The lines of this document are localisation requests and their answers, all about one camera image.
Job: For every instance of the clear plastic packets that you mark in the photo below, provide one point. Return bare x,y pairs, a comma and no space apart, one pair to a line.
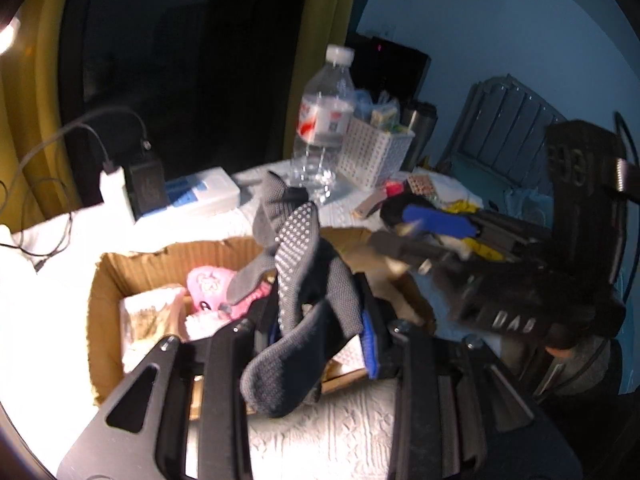
380,110

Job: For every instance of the person's right forearm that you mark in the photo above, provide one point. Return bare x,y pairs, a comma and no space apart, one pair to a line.
590,365

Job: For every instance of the grey dotted glove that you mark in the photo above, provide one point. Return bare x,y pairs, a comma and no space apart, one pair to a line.
300,280

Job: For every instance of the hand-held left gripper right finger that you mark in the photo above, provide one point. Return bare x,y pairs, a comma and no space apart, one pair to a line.
371,350

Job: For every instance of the steel thermos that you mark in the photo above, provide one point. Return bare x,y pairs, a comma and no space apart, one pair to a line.
420,130

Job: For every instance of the white charger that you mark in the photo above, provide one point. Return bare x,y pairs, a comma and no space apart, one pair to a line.
117,195

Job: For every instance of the person's right hand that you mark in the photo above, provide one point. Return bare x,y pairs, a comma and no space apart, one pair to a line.
560,349

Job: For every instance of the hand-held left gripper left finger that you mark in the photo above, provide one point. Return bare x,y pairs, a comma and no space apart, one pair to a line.
225,360

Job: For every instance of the colourful dotted sheet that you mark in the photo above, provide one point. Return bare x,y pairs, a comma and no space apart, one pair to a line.
421,185

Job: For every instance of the white desk lamp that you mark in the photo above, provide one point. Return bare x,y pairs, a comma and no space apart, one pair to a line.
7,35

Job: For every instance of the blue bedding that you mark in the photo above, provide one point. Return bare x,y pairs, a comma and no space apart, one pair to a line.
525,202

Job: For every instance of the dark window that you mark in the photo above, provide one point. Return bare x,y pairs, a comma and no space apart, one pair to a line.
200,60

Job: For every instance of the yellow cheese-shaped sponge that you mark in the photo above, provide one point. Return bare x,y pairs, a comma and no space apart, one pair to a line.
462,206

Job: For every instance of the yellow curtain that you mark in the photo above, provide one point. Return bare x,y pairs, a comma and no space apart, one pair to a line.
35,110
330,20

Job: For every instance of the pink fuzzy sock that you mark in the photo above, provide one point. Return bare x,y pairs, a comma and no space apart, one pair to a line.
210,285

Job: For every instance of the blue and white box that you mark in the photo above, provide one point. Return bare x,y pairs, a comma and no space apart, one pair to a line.
200,192

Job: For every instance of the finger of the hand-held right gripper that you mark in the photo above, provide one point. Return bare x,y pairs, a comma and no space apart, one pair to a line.
435,220
415,252

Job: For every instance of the black power adapter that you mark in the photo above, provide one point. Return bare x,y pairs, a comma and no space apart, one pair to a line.
145,185

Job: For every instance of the clear water bottle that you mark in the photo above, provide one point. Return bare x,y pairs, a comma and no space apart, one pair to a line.
322,120

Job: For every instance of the brown cardboard box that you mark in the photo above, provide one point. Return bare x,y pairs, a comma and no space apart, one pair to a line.
150,265

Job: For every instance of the beige knit cloth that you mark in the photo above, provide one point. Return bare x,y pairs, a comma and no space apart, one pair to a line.
150,317

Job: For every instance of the black monitor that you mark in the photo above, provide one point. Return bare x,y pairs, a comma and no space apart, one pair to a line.
390,70

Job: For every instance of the grey headboard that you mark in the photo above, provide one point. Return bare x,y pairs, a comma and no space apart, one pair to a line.
505,130

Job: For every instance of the white perforated basket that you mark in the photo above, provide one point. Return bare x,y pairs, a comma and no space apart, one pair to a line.
372,152

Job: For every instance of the white towel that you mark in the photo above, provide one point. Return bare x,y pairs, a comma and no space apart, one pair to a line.
205,325

